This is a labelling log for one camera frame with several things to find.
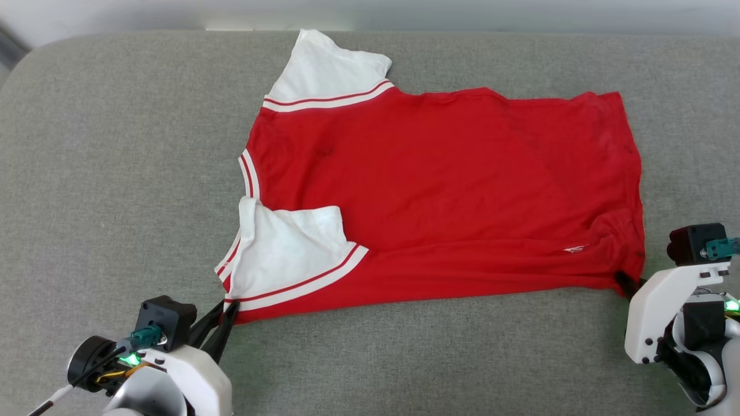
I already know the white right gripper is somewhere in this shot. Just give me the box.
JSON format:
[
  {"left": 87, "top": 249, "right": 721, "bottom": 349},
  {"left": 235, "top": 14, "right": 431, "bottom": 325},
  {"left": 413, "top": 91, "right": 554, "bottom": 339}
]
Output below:
[{"left": 614, "top": 262, "right": 731, "bottom": 365}]

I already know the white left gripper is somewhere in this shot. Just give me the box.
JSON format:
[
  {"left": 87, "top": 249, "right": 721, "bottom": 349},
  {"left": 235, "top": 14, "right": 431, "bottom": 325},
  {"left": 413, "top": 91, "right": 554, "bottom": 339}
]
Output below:
[{"left": 139, "top": 300, "right": 240, "bottom": 416}]

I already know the red and white jersey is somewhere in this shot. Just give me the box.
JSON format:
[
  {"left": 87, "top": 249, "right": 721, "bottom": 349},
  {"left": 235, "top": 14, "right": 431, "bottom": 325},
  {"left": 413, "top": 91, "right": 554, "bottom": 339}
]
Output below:
[{"left": 214, "top": 29, "right": 646, "bottom": 325}]

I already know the teal left camera connector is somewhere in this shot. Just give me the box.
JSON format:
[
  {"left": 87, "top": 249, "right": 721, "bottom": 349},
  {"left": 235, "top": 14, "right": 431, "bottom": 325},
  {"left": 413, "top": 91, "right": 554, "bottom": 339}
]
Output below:
[{"left": 115, "top": 325, "right": 163, "bottom": 355}]

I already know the teal camera connector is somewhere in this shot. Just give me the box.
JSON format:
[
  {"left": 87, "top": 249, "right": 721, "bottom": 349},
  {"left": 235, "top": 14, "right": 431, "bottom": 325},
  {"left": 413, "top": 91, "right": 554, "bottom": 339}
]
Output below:
[
  {"left": 115, "top": 325, "right": 163, "bottom": 355},
  {"left": 701, "top": 236, "right": 740, "bottom": 261}
]

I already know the teal right camera connector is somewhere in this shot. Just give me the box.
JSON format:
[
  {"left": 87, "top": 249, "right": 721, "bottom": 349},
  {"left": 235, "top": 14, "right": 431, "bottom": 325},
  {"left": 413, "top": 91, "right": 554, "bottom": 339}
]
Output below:
[{"left": 701, "top": 236, "right": 740, "bottom": 261}]

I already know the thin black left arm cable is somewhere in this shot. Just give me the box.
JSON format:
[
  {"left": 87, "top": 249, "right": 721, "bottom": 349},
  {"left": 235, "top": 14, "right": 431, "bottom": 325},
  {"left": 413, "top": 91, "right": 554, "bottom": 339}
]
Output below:
[{"left": 26, "top": 345, "right": 125, "bottom": 416}]

